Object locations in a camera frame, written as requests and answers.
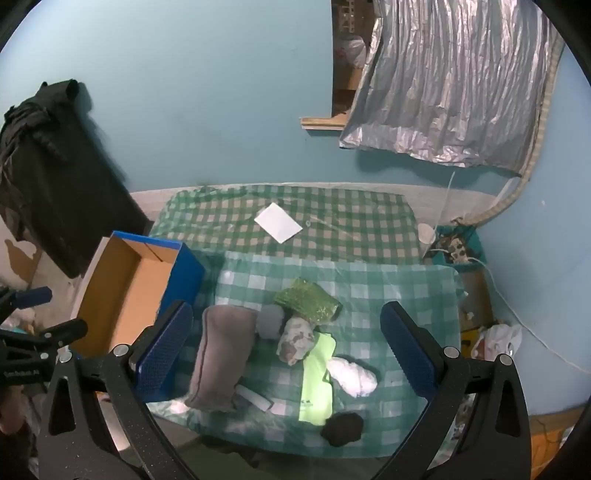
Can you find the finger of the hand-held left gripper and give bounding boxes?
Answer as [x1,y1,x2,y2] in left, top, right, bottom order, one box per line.
[0,318,88,352]
[0,286,54,311]

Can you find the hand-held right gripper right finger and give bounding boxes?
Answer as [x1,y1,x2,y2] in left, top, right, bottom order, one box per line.
[372,301,532,480]

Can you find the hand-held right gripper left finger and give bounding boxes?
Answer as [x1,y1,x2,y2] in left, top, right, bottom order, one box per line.
[37,300,195,480]

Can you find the blue cardboard box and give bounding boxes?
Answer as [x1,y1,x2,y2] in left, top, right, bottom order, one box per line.
[69,230,207,365]

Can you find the small grey cloth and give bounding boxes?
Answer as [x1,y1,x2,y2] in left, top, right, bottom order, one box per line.
[256,305,289,341]

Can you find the green sparkly scrub cloth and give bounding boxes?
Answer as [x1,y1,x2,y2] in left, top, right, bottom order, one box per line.
[273,277,343,324]

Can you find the folded grey towel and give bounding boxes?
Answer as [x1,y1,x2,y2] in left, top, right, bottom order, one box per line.
[185,305,259,413]

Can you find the white crumpled cloth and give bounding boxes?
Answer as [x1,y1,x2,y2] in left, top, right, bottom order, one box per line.
[326,355,378,398]

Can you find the light teal checked plastic sheet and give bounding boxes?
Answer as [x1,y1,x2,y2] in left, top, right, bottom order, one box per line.
[148,251,462,457]

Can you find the white plastic bag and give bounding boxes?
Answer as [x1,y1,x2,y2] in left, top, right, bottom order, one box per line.
[471,323,523,361]

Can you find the small white flat pack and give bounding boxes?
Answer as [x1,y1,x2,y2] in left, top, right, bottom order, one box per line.
[235,385,274,411]

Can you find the neon green cloth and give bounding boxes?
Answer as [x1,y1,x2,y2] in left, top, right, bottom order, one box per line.
[298,333,337,426]

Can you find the black crumpled cloth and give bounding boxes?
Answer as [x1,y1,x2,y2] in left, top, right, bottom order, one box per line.
[321,412,365,448]

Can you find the black hanging clothes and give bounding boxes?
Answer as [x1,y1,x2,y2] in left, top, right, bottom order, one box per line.
[0,79,153,278]

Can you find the floral patterned cloth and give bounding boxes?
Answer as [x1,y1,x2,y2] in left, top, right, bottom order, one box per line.
[276,315,319,367]

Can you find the white cup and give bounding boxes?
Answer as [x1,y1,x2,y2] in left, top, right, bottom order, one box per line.
[418,223,437,259]

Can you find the teal plastic basket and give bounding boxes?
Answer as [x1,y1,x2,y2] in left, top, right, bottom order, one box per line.
[434,224,485,278]

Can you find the dark green checked tablecloth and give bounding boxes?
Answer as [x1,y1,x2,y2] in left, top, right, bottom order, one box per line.
[150,185,421,260]

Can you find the white paper sheet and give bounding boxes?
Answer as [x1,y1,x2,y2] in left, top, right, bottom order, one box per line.
[254,202,303,243]

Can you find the beige woven trim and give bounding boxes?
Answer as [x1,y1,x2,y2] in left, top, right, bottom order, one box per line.
[475,46,565,227]

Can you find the wooden window sill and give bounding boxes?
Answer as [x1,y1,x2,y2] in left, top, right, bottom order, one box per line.
[300,115,347,131]

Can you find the silver foil curtain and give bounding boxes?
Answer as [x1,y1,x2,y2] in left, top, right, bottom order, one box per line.
[339,0,566,178]

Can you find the white cable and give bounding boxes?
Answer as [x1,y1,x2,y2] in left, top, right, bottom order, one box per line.
[471,257,591,376]

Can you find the white string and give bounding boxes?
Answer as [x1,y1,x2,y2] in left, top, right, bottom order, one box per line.
[440,171,458,228]

